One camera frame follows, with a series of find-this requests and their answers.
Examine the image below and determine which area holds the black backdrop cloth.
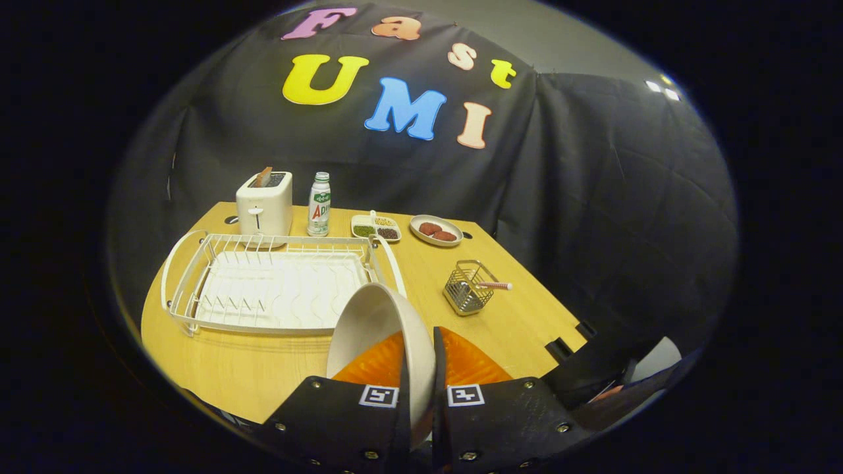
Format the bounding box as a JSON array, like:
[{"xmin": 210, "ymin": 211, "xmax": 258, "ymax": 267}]
[{"xmin": 109, "ymin": 0, "xmax": 738, "ymax": 396}]

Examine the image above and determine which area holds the white wire dish rack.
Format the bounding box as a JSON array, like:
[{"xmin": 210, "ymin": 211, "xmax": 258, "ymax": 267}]
[{"xmin": 160, "ymin": 229, "xmax": 408, "ymax": 338}]

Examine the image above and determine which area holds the small beige plate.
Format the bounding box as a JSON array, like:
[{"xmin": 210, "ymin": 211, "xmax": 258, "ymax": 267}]
[{"xmin": 409, "ymin": 215, "xmax": 464, "ymax": 248}]

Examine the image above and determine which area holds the metal wire basket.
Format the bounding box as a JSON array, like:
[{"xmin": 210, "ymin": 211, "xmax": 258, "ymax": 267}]
[{"xmin": 443, "ymin": 259, "xmax": 501, "ymax": 317}]

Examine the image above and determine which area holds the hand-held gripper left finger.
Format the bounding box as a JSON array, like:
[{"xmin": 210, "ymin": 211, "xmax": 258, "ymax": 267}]
[{"xmin": 254, "ymin": 329, "xmax": 412, "ymax": 474}]

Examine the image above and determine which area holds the white divided tray of beans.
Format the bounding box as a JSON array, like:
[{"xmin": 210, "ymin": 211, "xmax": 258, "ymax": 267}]
[{"xmin": 350, "ymin": 211, "xmax": 402, "ymax": 244}]

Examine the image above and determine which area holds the white plate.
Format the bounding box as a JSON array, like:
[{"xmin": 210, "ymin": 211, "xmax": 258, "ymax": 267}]
[{"xmin": 326, "ymin": 283, "xmax": 437, "ymax": 448}]

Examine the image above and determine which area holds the white toaster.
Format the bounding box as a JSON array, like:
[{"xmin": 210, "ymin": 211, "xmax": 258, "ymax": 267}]
[{"xmin": 236, "ymin": 171, "xmax": 294, "ymax": 249}]

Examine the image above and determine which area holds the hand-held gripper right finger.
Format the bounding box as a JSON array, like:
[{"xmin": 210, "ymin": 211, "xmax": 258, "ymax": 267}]
[{"xmin": 431, "ymin": 326, "xmax": 597, "ymax": 474}]

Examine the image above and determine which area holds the white bottle with green label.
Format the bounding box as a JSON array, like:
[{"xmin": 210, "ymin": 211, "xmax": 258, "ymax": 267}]
[{"xmin": 307, "ymin": 172, "xmax": 332, "ymax": 238}]

